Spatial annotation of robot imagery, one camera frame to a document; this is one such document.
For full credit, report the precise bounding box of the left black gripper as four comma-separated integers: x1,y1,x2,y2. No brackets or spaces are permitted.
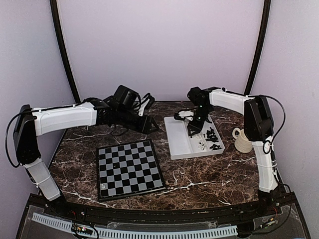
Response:
116,107,160,134

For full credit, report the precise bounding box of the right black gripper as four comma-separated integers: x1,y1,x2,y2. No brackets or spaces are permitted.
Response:
187,105,213,136

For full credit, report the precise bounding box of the white plastic compartment tray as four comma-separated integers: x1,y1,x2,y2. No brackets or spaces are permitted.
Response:
164,117,225,160

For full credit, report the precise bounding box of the black grey chessboard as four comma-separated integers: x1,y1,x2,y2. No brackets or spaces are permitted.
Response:
96,139,166,202

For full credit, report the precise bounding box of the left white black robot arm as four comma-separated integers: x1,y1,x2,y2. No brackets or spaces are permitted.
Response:
11,85,159,217

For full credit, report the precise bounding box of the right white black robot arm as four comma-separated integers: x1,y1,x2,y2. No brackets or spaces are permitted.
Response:
187,87,279,193

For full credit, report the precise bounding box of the pile of black chess pieces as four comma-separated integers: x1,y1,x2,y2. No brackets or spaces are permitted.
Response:
202,124,224,151

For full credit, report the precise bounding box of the pile of white chess pieces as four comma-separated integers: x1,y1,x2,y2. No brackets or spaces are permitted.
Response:
195,133,207,151

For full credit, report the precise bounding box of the cream ribbed mug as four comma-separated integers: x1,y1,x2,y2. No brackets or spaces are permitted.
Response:
232,127,253,153

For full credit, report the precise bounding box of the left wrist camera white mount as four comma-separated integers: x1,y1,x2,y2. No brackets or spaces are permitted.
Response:
137,93,155,116

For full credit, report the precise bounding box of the right black frame post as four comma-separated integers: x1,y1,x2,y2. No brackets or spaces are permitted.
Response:
244,0,271,95

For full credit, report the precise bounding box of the black frame post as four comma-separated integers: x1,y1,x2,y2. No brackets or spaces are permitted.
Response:
49,0,80,103
244,0,271,95

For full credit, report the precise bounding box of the white slotted cable duct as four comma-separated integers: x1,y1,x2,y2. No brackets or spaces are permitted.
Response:
31,213,238,239

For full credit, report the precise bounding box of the black front rail base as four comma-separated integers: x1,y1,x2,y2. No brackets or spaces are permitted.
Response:
16,193,311,239

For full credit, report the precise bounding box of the left black frame post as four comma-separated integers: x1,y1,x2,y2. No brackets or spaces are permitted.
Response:
49,0,80,103

